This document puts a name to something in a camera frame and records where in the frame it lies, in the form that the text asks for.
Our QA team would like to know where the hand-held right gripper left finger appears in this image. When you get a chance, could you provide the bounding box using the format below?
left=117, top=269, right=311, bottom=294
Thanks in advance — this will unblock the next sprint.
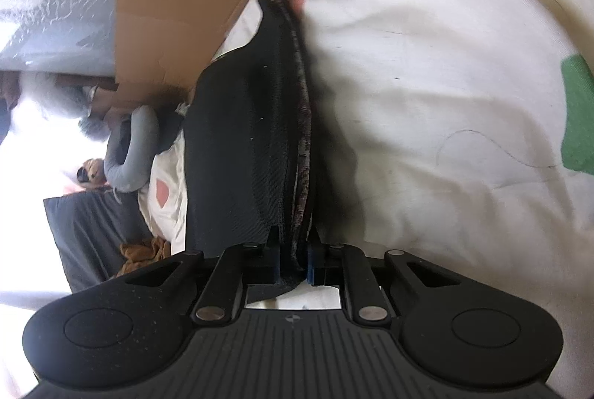
left=125, top=225, right=281, bottom=326

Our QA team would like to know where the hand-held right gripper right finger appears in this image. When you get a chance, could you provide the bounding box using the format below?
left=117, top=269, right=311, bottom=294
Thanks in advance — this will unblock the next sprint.
left=306, top=227, right=465, bottom=326

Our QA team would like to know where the black knit garment patterned lining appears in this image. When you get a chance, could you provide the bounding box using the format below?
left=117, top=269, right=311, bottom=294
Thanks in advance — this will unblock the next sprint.
left=183, top=0, right=326, bottom=302

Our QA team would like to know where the brown garment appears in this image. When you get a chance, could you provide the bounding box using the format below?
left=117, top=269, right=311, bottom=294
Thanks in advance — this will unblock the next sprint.
left=116, top=236, right=172, bottom=279

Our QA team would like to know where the black flat cloth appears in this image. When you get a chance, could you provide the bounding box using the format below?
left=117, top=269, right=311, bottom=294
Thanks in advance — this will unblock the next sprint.
left=155, top=99, right=196, bottom=154

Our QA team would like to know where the grey neck pillow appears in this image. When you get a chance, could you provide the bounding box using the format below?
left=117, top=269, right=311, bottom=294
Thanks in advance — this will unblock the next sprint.
left=103, top=104, right=159, bottom=193

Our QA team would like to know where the brown teddy bear toy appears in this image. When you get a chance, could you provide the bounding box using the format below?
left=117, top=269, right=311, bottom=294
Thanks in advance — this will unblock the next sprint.
left=76, top=158, right=110, bottom=187

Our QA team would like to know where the cream bear printed blanket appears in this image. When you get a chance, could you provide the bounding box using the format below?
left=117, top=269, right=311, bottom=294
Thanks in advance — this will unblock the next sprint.
left=137, top=0, right=594, bottom=353

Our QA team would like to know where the low brown cardboard sheet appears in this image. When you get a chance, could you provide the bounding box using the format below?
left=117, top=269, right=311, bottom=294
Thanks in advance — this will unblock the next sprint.
left=88, top=0, right=302, bottom=121

